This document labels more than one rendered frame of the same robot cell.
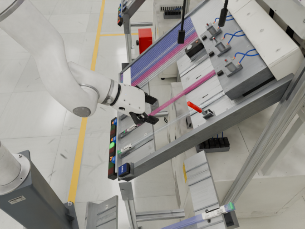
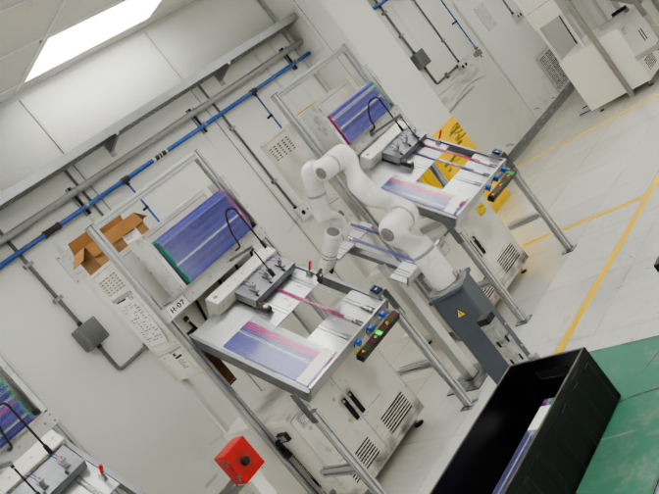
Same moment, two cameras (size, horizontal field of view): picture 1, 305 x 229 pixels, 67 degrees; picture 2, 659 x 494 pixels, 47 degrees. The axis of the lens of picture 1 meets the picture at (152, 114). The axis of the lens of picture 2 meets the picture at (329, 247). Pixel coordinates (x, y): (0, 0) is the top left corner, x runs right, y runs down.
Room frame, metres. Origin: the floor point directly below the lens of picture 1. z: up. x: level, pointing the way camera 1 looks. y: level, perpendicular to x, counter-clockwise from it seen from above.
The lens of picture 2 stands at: (2.58, 3.14, 1.64)
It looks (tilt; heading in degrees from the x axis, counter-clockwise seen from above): 8 degrees down; 235
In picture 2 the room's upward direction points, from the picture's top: 38 degrees counter-clockwise
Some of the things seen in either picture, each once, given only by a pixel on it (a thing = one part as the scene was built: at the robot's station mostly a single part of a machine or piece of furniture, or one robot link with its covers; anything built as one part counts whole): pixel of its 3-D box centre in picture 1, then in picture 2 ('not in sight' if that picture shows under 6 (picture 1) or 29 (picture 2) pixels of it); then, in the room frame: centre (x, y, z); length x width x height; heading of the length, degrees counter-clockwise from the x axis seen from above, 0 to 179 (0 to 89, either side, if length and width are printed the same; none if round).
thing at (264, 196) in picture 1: (223, 151); (327, 424); (0.84, -0.47, 0.31); 0.70 x 0.65 x 0.62; 4
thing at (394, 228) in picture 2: not in sight; (404, 235); (0.50, 0.62, 1.00); 0.19 x 0.12 x 0.24; 9
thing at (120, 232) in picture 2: not in sight; (127, 222); (0.90, -0.64, 1.82); 0.68 x 0.30 x 0.20; 4
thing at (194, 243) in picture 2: not in sight; (201, 237); (0.77, -0.35, 1.52); 0.51 x 0.13 x 0.27; 4
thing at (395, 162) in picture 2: not in sight; (438, 222); (-0.64, -0.40, 0.65); 1.01 x 0.73 x 1.29; 94
